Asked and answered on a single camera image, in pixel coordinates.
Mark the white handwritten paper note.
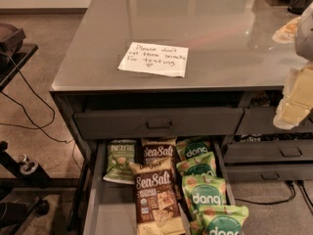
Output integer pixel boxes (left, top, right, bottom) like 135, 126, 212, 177
117, 42, 189, 77

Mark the black cable on floor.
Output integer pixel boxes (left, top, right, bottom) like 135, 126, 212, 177
0, 54, 82, 171

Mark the bottom right grey drawer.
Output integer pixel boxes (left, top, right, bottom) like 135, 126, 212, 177
226, 164, 313, 181

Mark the brown sea salt chip bag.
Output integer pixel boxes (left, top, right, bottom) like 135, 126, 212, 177
130, 157, 185, 235

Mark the open middle grey drawer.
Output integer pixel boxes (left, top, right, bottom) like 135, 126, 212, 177
83, 136, 235, 235

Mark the middle right grey drawer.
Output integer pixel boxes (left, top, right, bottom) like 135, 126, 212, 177
224, 140, 313, 164

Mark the green white chip bag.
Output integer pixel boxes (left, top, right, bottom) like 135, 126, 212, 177
103, 140, 136, 184

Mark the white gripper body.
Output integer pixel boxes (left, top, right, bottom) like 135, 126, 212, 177
272, 17, 300, 44

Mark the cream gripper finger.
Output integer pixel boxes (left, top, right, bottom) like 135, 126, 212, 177
273, 98, 310, 130
283, 67, 313, 110

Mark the rear green dang bag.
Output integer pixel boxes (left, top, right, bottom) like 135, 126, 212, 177
176, 137, 210, 161

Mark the green dang bag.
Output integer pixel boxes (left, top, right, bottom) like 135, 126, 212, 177
190, 205, 249, 235
176, 152, 217, 176
182, 174, 227, 218
176, 137, 210, 161

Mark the black power cable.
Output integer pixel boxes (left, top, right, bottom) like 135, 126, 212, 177
295, 179, 313, 215
234, 179, 297, 206

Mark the black side stand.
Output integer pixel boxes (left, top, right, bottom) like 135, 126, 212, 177
0, 42, 52, 235

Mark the grey metal drawer cabinet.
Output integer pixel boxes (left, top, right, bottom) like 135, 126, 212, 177
51, 0, 312, 235

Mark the top right grey drawer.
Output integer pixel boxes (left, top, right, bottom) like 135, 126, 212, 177
236, 107, 313, 135

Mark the rear brown sea salt bag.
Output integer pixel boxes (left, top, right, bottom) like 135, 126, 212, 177
141, 137, 181, 200

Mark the dark device on stand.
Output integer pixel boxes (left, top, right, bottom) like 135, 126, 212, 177
0, 23, 25, 69

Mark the front green dang bag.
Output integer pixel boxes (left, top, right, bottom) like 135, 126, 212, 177
190, 205, 249, 235

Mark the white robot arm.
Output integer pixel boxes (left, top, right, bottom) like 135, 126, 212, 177
273, 4, 313, 130

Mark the black power cable right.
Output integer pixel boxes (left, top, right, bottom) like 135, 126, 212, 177
234, 179, 297, 206

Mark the top left grey drawer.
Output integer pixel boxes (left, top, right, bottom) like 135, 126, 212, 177
73, 108, 244, 140

